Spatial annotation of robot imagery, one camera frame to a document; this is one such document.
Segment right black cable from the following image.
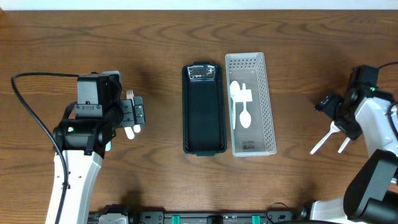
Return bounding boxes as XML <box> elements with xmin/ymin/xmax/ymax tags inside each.
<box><xmin>377</xmin><ymin>61</ymin><xmax>398</xmax><ymax>144</ymax></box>

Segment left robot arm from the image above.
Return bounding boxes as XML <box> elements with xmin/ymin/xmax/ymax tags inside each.
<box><xmin>46</xmin><ymin>70</ymin><xmax>146</xmax><ymax>223</ymax></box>

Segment black cable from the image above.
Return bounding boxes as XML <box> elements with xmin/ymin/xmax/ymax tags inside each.
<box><xmin>377</xmin><ymin>61</ymin><xmax>398</xmax><ymax>144</ymax></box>
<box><xmin>11</xmin><ymin>72</ymin><xmax>79</xmax><ymax>224</ymax></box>

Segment pale green plastic fork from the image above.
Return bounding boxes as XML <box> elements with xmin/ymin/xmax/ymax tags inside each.
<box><xmin>105</xmin><ymin>141</ymin><xmax>112</xmax><ymax>152</ymax></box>

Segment white spoon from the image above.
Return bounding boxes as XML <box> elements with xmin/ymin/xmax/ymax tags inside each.
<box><xmin>310</xmin><ymin>121</ymin><xmax>341</xmax><ymax>155</ymax></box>
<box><xmin>229</xmin><ymin>81</ymin><xmax>241</xmax><ymax>129</ymax></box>
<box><xmin>239</xmin><ymin>83</ymin><xmax>252</xmax><ymax>129</ymax></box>
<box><xmin>338</xmin><ymin>137</ymin><xmax>351</xmax><ymax>154</ymax></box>

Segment left black cable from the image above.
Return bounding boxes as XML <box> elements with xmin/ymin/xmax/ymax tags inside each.
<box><xmin>11</xmin><ymin>72</ymin><xmax>79</xmax><ymax>224</ymax></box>

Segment clear plastic basket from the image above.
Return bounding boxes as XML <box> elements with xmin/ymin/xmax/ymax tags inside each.
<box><xmin>225</xmin><ymin>52</ymin><xmax>277</xmax><ymax>157</ymax></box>

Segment white fork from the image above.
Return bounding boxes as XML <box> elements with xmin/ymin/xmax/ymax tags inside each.
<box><xmin>124</xmin><ymin>127</ymin><xmax>135</xmax><ymax>140</ymax></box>
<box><xmin>126</xmin><ymin>90</ymin><xmax>141</xmax><ymax>133</ymax></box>

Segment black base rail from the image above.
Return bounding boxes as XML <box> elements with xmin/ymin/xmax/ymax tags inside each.
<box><xmin>87</xmin><ymin>204</ymin><xmax>297</xmax><ymax>224</ymax></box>

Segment black plastic basket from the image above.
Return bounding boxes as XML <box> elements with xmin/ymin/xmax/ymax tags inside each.
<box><xmin>182</xmin><ymin>62</ymin><xmax>228</xmax><ymax>156</ymax></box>

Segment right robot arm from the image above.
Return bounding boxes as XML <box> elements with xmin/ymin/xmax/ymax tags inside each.
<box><xmin>300</xmin><ymin>65</ymin><xmax>397</xmax><ymax>223</ymax></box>

